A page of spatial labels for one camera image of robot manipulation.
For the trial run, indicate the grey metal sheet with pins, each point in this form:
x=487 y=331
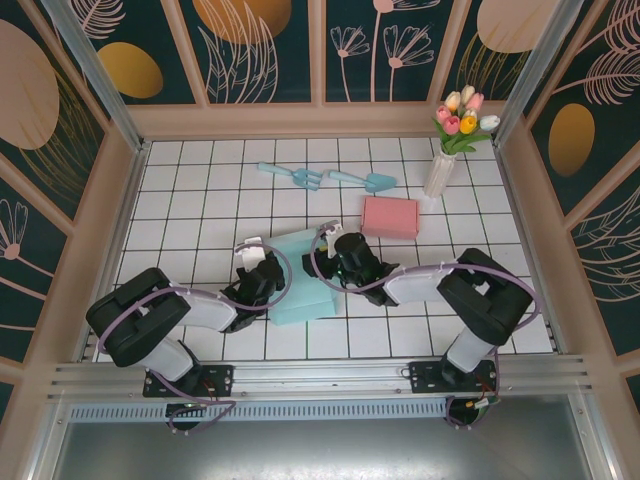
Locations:
x=320 y=450

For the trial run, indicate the aluminium front rail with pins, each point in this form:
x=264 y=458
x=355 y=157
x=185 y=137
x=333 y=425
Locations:
x=320 y=380

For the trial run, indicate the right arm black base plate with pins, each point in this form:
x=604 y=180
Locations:
x=425 y=377

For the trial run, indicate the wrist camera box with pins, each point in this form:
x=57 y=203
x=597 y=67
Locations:
x=251 y=252
x=331 y=231

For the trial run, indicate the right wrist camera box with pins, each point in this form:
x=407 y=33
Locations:
x=331 y=231

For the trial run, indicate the light blue garden fork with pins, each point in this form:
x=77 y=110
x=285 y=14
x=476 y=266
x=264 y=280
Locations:
x=305 y=178

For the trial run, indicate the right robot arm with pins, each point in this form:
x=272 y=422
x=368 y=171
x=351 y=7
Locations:
x=485 y=305

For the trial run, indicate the white ribbed vase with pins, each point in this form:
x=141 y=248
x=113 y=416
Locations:
x=439 y=175

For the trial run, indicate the light blue garden trowel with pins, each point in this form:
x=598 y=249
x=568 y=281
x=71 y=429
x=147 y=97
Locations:
x=379 y=183

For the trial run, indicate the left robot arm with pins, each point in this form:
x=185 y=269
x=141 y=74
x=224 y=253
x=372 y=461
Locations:
x=135 y=320

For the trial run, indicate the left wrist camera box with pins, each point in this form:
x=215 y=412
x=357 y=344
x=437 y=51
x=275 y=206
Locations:
x=251 y=252

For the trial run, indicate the wall panel with pink flowers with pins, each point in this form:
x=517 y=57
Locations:
x=380 y=50

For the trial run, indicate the aluminium corner post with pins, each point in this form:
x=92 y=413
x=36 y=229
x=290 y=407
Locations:
x=95 y=75
x=540 y=65

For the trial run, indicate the pink paper box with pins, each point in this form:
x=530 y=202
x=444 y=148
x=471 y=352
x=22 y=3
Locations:
x=390 y=217

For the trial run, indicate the dark floral framed picture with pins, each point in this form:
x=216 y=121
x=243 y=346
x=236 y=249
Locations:
x=245 y=50

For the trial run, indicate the light blue paper box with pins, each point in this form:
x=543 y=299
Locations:
x=300 y=300

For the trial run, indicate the tulip bouquet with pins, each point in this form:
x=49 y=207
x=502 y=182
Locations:
x=462 y=117

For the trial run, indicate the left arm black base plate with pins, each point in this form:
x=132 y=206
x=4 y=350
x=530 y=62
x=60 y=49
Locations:
x=220 y=377

